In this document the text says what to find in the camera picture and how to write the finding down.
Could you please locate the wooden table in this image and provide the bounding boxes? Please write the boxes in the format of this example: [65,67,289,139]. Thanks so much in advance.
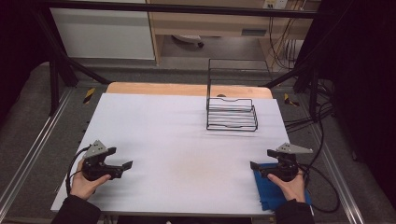
[106,81,274,100]

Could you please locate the white table cover sheet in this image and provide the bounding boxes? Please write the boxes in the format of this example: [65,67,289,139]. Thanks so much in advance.
[50,92,292,217]

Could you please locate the white cabinet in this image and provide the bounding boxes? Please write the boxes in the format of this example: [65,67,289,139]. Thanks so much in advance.
[49,7,156,61]

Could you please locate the yellow black tape marker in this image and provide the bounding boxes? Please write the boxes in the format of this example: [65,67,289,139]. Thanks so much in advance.
[283,92,301,107]
[82,87,96,105]

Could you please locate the aluminium rail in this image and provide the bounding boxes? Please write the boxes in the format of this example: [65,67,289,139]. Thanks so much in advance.
[0,88,74,213]
[306,122,365,224]

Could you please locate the blue towel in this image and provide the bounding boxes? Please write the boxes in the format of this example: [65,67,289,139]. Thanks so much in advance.
[252,161,313,212]

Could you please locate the hand-held gripper cable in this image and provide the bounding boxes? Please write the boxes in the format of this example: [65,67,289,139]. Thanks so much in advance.
[297,162,341,214]
[64,146,92,195]

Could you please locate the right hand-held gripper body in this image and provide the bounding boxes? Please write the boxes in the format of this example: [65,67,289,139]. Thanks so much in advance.
[261,142,314,183]

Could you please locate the office chair base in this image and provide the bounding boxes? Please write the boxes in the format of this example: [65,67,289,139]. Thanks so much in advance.
[171,34,205,49]

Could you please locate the right hand-held gripper cable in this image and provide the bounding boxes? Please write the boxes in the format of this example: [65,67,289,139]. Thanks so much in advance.
[297,162,341,214]

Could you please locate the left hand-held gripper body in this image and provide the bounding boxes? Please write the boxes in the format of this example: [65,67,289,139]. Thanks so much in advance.
[81,139,124,182]

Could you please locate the hanging cable bundle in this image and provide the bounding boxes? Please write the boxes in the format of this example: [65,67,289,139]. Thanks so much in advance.
[268,17,304,71]

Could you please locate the black wire rack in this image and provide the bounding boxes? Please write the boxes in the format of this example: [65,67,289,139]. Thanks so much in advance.
[205,58,272,133]

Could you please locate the light wooden desk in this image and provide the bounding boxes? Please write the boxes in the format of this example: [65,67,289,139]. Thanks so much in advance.
[146,0,321,64]

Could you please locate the dark curtain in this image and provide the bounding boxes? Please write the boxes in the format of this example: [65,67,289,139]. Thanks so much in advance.
[0,0,50,122]
[320,0,396,206]

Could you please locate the person's right hand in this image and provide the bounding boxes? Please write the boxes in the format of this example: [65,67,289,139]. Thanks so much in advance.
[266,169,307,203]

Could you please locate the left hand-held gripper cable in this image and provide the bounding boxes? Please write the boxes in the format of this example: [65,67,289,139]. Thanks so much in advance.
[64,146,92,195]

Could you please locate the person's left hand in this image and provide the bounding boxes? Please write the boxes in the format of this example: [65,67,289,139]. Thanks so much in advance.
[69,158,112,201]

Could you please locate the black floor cables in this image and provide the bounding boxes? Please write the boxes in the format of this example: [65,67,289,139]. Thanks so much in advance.
[284,80,335,132]

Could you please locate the white wall socket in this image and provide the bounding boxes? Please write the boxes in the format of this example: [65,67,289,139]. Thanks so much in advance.
[262,0,289,9]

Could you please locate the black frame crossbar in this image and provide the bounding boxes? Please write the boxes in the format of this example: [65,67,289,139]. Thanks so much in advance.
[31,0,325,19]

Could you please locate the black frame strut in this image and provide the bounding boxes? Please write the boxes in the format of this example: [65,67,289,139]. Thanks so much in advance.
[262,62,321,122]
[31,8,111,116]

